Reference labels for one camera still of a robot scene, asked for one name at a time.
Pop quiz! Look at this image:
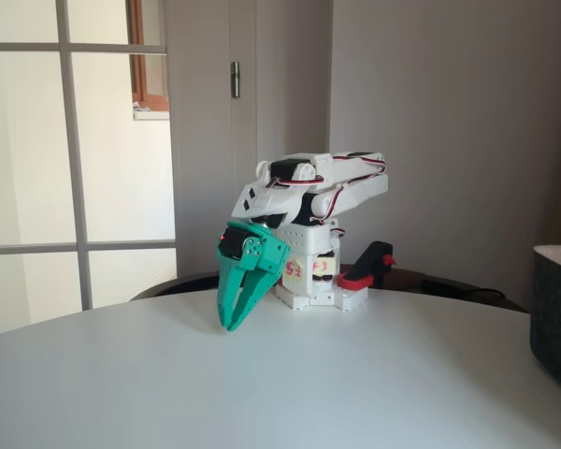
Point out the yellow note marked S1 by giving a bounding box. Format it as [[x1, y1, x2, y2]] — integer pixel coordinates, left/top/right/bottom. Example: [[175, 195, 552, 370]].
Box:
[[282, 254, 307, 292]]

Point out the dark brown wooden furniture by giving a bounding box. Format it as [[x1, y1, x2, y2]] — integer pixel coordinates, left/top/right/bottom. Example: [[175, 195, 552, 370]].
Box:
[[129, 265, 528, 313]]

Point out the yellow note marked F3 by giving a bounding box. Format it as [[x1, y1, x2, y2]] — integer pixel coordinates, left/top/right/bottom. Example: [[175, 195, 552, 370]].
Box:
[[310, 254, 337, 278]]

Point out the black and red table clamp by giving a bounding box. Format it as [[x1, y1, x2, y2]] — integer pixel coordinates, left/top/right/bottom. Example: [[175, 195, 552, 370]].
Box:
[[335, 240, 397, 294]]

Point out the white glass pane door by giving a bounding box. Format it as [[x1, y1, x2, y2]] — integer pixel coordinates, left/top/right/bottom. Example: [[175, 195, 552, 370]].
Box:
[[0, 0, 179, 340]]

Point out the dark grey fabric speaker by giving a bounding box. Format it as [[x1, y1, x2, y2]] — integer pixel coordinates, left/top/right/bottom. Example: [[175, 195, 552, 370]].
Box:
[[527, 243, 561, 403]]

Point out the brown wooden window frame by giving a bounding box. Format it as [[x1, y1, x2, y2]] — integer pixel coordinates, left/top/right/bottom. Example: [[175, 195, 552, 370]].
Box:
[[129, 0, 170, 113]]

